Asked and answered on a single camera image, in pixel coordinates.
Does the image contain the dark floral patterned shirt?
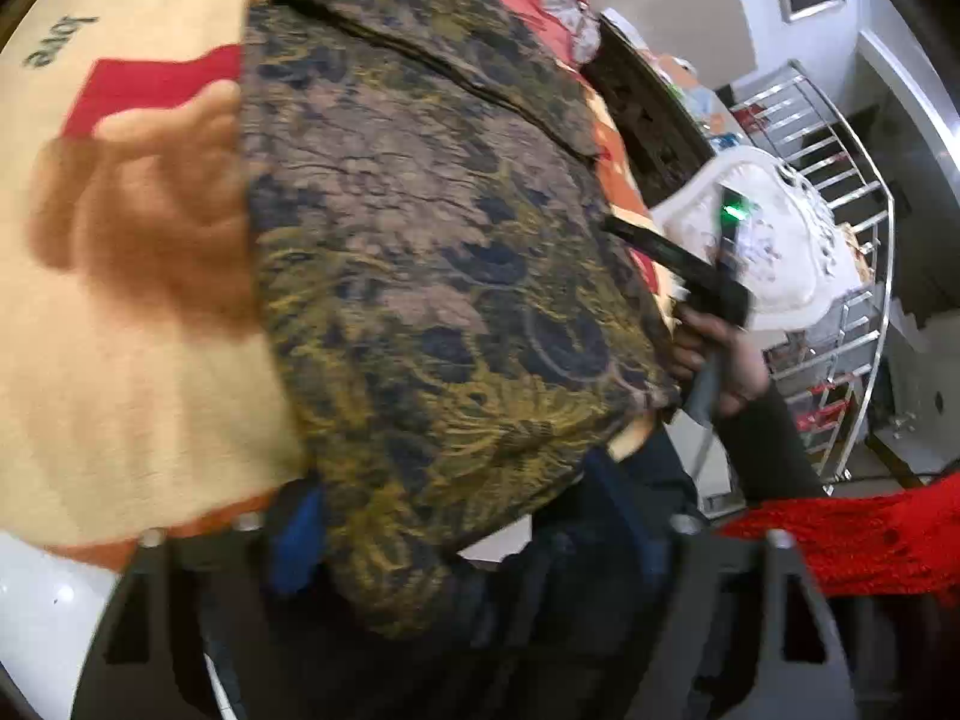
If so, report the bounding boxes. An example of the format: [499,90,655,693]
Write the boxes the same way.
[241,0,679,637]

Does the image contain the black sleeved right forearm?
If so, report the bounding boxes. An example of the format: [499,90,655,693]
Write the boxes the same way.
[715,383,825,507]

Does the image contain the person right hand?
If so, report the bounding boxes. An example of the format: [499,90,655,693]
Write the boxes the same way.
[669,304,770,419]

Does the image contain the white ornate chair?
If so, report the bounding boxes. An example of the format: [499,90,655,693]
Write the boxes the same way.
[652,146,871,332]

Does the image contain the metal stair railing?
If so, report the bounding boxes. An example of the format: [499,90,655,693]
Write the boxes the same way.
[731,60,895,484]

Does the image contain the orange red patterned blanket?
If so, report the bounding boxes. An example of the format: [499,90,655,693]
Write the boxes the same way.
[2,0,636,567]

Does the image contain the red garment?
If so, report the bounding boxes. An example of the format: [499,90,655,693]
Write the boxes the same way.
[721,475,960,606]

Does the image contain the right red heart pillow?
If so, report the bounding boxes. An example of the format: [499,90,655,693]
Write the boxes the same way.
[500,0,578,68]

